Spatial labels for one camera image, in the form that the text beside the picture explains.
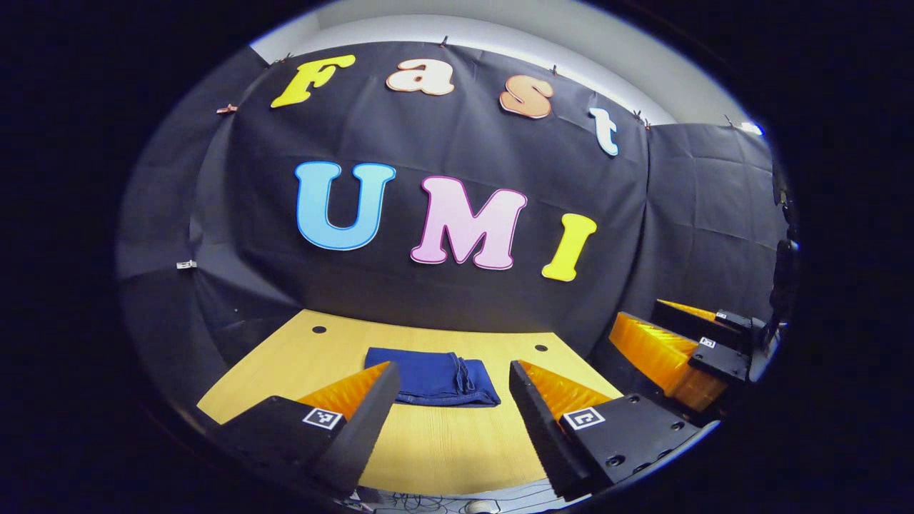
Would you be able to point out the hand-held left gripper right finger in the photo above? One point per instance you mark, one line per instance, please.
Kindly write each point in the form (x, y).
(539, 425)

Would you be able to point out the small ceiling light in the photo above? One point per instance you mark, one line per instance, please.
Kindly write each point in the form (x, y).
(751, 129)

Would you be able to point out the red cloth clip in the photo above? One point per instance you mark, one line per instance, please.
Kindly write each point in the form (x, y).
(227, 109)

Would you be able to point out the silver cloth clip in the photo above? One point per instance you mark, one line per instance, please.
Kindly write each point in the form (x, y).
(186, 265)

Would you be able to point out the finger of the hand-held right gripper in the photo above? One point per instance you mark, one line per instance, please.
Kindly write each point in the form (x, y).
(685, 318)
(657, 353)

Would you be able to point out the blue denim jeans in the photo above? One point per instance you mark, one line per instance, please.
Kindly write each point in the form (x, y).
(435, 378)

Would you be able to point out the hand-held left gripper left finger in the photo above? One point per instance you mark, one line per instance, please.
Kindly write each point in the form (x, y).
(368, 421)

